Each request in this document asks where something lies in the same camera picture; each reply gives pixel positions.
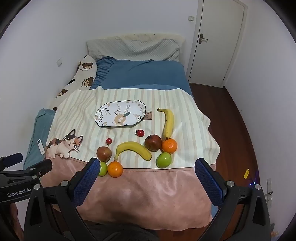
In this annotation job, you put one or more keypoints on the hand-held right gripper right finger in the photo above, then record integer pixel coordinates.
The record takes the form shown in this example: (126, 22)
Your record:
(208, 185)

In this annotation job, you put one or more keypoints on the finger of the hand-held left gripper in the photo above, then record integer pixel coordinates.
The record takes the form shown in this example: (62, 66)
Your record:
(12, 159)
(34, 170)

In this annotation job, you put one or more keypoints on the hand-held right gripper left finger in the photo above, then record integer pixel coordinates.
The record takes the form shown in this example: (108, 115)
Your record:
(87, 182)

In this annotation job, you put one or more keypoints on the green apple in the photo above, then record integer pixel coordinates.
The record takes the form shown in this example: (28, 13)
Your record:
(164, 160)
(103, 169)

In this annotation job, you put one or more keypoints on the orange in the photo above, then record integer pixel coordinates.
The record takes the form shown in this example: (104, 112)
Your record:
(169, 146)
(115, 169)

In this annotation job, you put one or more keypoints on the red cherry tomato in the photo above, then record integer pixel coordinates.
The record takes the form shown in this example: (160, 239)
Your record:
(109, 141)
(140, 132)

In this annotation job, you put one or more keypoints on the curved yellow banana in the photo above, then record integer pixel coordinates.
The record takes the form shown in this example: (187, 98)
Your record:
(134, 148)

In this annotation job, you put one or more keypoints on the red apple yellow patches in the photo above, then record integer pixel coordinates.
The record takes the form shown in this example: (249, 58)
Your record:
(152, 142)

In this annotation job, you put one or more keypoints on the straight yellow banana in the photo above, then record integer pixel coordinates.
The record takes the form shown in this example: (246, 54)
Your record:
(169, 122)

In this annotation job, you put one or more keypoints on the oval floral plate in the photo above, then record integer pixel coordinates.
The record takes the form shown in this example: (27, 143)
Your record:
(120, 113)

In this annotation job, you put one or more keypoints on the white remote control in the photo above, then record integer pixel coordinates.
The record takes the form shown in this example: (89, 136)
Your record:
(40, 146)

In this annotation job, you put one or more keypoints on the yellow tag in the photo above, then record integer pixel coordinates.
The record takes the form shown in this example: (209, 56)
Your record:
(245, 173)

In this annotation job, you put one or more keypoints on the teal pillow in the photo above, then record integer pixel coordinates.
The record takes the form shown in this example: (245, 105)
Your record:
(39, 129)

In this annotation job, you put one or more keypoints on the striped cat print blanket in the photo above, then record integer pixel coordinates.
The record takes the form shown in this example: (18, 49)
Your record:
(138, 197)

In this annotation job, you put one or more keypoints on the dark cloth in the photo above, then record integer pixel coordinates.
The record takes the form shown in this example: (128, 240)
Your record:
(120, 233)

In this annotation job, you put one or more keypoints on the bear print pillow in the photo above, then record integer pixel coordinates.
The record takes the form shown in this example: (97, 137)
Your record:
(78, 81)

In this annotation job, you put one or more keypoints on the blue bed sheet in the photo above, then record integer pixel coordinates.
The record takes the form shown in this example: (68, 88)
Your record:
(143, 74)

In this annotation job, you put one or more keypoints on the white door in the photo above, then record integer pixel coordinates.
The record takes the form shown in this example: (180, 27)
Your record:
(217, 46)

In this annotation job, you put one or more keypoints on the white quilted pillow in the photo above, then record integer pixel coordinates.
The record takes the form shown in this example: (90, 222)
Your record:
(134, 48)

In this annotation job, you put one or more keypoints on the white wall switch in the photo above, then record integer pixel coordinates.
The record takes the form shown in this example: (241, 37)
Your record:
(59, 62)

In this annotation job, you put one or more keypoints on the white light switch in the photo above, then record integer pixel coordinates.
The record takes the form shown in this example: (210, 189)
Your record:
(190, 18)

